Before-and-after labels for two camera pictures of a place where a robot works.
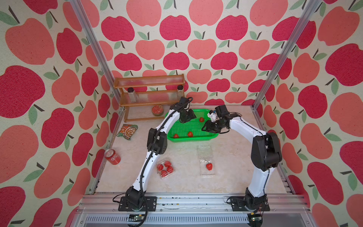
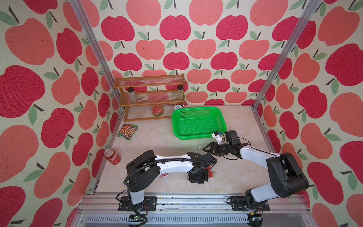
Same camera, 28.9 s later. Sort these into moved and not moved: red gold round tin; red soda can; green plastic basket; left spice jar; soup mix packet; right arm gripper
Moved: right arm gripper; green plastic basket
Not moved: soup mix packet; left spice jar; red soda can; red gold round tin
